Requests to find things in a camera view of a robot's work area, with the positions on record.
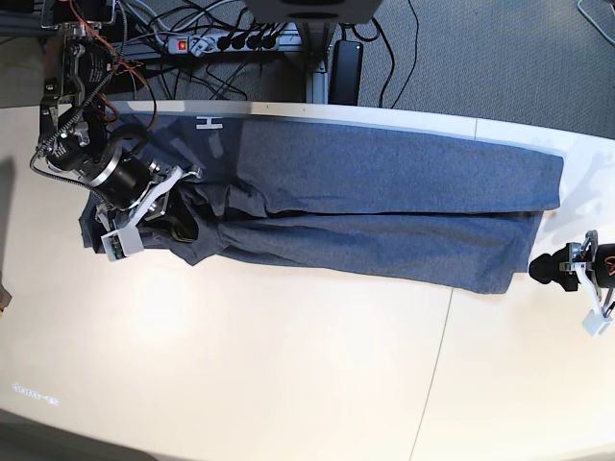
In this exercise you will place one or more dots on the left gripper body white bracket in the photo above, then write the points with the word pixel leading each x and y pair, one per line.
pixel 594 266

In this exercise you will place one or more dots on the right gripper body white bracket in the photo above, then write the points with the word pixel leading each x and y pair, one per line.
pixel 137 193

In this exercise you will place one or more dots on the blue grey T-shirt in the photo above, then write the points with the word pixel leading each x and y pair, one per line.
pixel 371 201

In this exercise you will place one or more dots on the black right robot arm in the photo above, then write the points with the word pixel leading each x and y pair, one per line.
pixel 82 141

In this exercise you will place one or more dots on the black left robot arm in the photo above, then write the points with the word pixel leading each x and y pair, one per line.
pixel 588 266

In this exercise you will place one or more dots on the white power strip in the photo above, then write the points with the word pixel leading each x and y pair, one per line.
pixel 200 45

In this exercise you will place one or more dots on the black power adapter brick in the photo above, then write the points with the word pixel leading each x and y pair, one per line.
pixel 346 73

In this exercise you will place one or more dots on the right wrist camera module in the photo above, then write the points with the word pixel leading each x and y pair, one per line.
pixel 122 243

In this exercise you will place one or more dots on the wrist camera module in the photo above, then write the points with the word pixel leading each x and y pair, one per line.
pixel 122 243
pixel 596 323

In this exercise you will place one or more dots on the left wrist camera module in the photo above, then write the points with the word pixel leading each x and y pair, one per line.
pixel 596 323

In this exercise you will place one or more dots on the silver aluminium frame post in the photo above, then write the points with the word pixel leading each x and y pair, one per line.
pixel 316 41

